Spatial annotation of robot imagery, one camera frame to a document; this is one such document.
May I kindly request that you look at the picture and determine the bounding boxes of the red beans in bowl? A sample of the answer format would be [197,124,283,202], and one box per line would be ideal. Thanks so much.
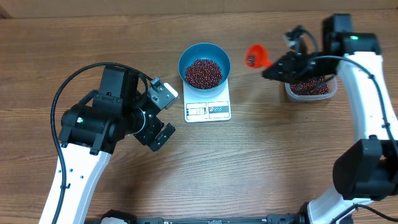
[185,59,223,90]

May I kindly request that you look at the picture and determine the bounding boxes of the orange scoop with blue handle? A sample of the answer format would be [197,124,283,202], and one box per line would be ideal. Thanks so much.
[244,44,273,68]

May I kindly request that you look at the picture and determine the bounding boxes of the red beans in container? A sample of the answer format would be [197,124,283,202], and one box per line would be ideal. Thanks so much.
[290,77,330,95]

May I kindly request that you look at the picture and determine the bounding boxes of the blue metal bowl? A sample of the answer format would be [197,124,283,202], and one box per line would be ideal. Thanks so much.
[178,42,231,86]

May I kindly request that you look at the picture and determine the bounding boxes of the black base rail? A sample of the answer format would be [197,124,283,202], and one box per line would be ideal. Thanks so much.
[93,208,299,224]

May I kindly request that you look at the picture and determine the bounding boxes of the white digital kitchen scale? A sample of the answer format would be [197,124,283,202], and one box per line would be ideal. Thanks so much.
[183,79,232,123]

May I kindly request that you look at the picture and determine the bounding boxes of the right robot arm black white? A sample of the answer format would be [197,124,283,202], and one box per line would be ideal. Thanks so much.
[262,14,397,223]

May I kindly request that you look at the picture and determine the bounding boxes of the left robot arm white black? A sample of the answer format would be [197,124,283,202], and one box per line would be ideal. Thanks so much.
[39,62,178,223]

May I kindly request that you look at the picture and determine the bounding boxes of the clear plastic food container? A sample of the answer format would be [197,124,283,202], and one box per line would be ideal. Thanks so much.
[284,75,338,102]

